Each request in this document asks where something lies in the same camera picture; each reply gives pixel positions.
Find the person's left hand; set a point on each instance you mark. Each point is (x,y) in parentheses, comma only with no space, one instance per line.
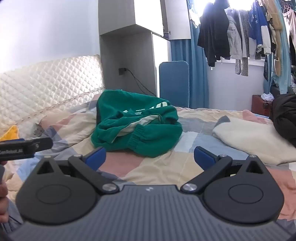
(3,201)

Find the patchwork bed cover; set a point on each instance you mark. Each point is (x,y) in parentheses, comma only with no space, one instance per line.
(161,166)

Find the hanging blue white jacket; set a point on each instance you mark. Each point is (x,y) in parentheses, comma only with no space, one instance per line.
(255,30)

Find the hanging pink garment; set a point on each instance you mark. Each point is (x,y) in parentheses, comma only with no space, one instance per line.
(291,37)

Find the hanging light blue garment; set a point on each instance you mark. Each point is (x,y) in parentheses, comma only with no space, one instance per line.
(283,76)

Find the white plastic bag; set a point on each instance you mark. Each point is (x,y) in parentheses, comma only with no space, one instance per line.
(268,96)

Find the blue padded board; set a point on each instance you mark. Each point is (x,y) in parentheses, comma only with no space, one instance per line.
(173,83)

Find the green sweatshirt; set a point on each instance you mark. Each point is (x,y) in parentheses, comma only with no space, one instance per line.
(148,139)

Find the black wall charger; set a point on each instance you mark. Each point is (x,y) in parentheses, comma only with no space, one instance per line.
(122,71)

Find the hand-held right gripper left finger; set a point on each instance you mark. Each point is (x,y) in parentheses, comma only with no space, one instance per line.
(96,157)

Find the cream white garment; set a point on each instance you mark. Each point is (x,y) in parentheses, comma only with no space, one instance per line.
(254,139)

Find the hanging black jacket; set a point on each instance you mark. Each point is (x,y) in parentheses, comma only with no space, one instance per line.
(214,34)

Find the hanging striped shirt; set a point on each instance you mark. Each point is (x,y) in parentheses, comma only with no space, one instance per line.
(242,66)

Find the red brown box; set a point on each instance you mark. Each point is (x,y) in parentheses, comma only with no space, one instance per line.
(259,106)

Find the blue curtain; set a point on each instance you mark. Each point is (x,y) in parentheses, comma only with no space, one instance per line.
(196,76)

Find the black puffy jacket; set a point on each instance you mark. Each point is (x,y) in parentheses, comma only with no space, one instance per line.
(285,120)

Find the hanging beige coat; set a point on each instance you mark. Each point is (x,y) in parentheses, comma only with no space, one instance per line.
(276,41)

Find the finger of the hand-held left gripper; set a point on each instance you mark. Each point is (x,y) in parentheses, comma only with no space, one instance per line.
(34,144)

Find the cream quilted headboard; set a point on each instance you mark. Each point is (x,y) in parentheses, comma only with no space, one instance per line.
(46,81)

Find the yellow cloth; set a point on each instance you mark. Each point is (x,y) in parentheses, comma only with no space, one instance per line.
(10,133)

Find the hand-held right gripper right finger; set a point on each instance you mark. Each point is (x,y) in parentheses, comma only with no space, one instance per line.
(204,158)

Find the patchwork pillow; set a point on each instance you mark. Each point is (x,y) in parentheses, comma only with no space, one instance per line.
(69,118)

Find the hanging grey jacket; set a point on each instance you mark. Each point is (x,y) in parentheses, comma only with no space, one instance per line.
(234,39)

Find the white floral pillow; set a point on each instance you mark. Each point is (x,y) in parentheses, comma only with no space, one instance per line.
(31,129)

